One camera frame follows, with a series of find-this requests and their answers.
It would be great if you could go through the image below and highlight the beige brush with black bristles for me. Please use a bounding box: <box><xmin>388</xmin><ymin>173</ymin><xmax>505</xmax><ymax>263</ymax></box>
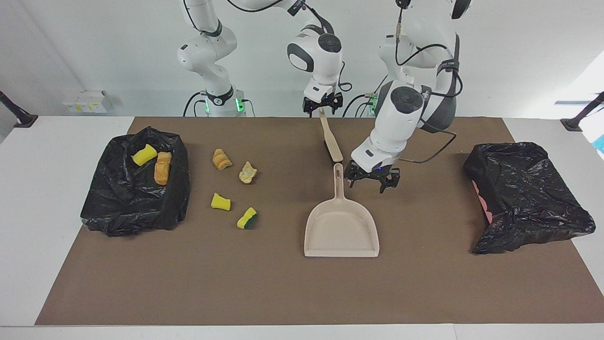
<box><xmin>319</xmin><ymin>108</ymin><xmax>344</xmax><ymax>163</ymax></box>

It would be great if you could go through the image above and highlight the beige plastic dustpan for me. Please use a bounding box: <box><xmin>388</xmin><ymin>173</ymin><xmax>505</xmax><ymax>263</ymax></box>
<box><xmin>304</xmin><ymin>163</ymin><xmax>380</xmax><ymax>258</ymax></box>

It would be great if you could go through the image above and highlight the orange striped croissant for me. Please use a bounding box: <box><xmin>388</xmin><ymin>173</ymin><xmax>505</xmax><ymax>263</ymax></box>
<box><xmin>212</xmin><ymin>148</ymin><xmax>233</xmax><ymax>170</ymax></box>

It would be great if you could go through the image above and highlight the yellow sponge piece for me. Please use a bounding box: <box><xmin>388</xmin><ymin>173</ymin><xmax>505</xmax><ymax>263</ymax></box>
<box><xmin>210</xmin><ymin>192</ymin><xmax>232</xmax><ymax>212</ymax></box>

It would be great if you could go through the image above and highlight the brown peanut shaped bread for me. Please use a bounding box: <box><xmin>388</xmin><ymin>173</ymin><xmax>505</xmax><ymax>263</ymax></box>
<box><xmin>154</xmin><ymin>161</ymin><xmax>171</xmax><ymax>186</ymax></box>

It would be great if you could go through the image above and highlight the black bag lined pink bin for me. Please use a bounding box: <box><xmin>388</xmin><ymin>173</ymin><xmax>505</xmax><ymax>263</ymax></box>
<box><xmin>462</xmin><ymin>142</ymin><xmax>596</xmax><ymax>255</ymax></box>

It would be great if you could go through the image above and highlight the brown table mat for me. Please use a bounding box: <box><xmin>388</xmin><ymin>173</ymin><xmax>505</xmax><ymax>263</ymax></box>
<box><xmin>34</xmin><ymin>117</ymin><xmax>604</xmax><ymax>326</ymax></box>

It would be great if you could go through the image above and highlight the black base cable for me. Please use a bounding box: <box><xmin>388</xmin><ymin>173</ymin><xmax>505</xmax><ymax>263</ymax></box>
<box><xmin>183</xmin><ymin>92</ymin><xmax>209</xmax><ymax>117</ymax></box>
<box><xmin>342</xmin><ymin>93</ymin><xmax>379</xmax><ymax>117</ymax></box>

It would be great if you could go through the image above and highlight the black camera stand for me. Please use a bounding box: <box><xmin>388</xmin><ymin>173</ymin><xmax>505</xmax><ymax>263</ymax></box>
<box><xmin>0</xmin><ymin>91</ymin><xmax>39</xmax><ymax>128</ymax></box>
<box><xmin>560</xmin><ymin>92</ymin><xmax>604</xmax><ymax>132</ymax></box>

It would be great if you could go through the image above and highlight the white wall box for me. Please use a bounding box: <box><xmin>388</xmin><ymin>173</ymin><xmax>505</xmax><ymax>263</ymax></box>
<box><xmin>62</xmin><ymin>90</ymin><xmax>114</xmax><ymax>114</ymax></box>

